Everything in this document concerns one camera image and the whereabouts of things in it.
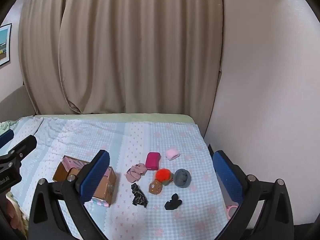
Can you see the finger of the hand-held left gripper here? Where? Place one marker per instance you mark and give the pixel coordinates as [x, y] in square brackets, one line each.
[6, 137]
[23, 147]

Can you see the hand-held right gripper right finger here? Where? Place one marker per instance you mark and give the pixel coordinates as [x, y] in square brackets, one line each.
[226, 177]

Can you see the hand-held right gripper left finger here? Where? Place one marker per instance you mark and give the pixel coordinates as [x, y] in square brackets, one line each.
[96, 175]

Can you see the brown cardboard box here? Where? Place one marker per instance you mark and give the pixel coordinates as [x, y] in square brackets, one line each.
[108, 188]

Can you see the magenta fabric pouch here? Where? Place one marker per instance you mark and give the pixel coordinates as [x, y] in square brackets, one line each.
[153, 161]

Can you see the light pink cloth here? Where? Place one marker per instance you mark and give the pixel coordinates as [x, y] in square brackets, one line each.
[172, 154]

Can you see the person's left hand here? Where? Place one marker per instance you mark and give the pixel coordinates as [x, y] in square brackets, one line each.
[12, 212]

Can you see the pale green ruffled cloth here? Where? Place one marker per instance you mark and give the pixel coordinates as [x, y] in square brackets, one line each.
[6, 127]

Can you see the pink striped cloth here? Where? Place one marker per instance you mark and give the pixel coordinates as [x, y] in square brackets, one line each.
[72, 163]

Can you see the beige headboard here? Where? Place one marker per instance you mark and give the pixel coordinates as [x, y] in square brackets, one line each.
[15, 100]

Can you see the dusty pink crumpled cloth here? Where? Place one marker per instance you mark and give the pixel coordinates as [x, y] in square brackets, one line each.
[136, 172]

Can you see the grey rolled sock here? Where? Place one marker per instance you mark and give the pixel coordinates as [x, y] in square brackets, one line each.
[182, 178]

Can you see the black patterned cloth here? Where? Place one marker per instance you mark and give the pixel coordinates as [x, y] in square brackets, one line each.
[138, 196]

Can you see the black sock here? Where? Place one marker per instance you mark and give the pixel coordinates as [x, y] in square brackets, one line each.
[173, 203]

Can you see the brown plush ball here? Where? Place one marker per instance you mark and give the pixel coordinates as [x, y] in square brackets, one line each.
[155, 187]

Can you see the orange fluffy pompom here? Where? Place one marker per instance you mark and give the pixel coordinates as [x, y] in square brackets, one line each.
[163, 174]

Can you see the blue checked printed blanket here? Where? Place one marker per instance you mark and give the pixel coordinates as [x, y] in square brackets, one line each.
[162, 135]

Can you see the beige curtain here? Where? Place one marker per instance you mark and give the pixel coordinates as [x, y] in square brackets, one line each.
[125, 42]

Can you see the framed wall poster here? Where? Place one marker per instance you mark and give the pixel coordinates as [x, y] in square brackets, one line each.
[4, 45]

